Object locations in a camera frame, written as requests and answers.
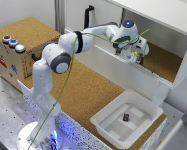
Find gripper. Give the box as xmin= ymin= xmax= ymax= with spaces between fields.
xmin=117 ymin=36 xmax=150 ymax=64

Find white cabinet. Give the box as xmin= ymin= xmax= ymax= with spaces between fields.
xmin=64 ymin=0 xmax=187 ymax=108

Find purple block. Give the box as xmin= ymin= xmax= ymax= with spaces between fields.
xmin=122 ymin=113 xmax=130 ymax=122

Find white sliding door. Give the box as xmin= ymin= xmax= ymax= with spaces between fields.
xmin=64 ymin=0 xmax=126 ymax=35

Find white plastic box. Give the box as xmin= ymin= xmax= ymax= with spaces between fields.
xmin=89 ymin=88 xmax=165 ymax=150

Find green button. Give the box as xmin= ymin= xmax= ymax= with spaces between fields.
xmin=14 ymin=43 xmax=27 ymax=54

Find blue button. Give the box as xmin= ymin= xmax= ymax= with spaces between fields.
xmin=8 ymin=38 xmax=19 ymax=49

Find red button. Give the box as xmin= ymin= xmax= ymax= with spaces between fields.
xmin=2 ymin=34 xmax=13 ymax=45

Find black door handle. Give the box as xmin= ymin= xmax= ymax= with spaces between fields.
xmin=83 ymin=4 xmax=95 ymax=31

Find green cable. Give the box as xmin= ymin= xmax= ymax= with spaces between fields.
xmin=26 ymin=28 xmax=151 ymax=150

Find black drawer handle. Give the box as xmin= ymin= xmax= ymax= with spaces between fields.
xmin=30 ymin=52 xmax=43 ymax=63

